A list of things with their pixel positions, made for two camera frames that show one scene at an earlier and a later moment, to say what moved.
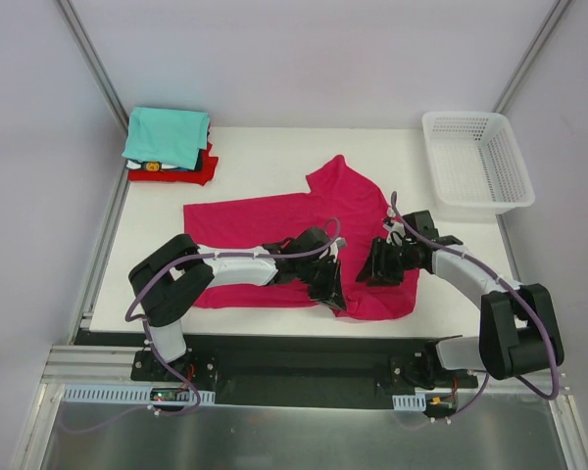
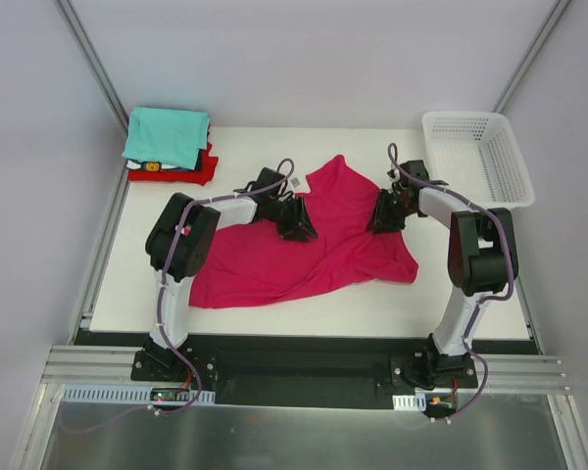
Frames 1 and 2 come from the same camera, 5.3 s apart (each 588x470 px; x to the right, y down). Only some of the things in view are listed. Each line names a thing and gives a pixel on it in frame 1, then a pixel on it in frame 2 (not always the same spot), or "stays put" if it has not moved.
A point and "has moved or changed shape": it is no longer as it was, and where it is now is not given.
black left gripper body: x=320 y=273 → x=293 y=215
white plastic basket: x=476 y=168 stays put
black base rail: x=293 y=371 stays put
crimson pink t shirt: x=334 y=192 has moved or changed shape
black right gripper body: x=385 y=260 → x=389 y=211
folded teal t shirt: x=167 y=136 stays put
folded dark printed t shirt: x=154 y=166 stays put
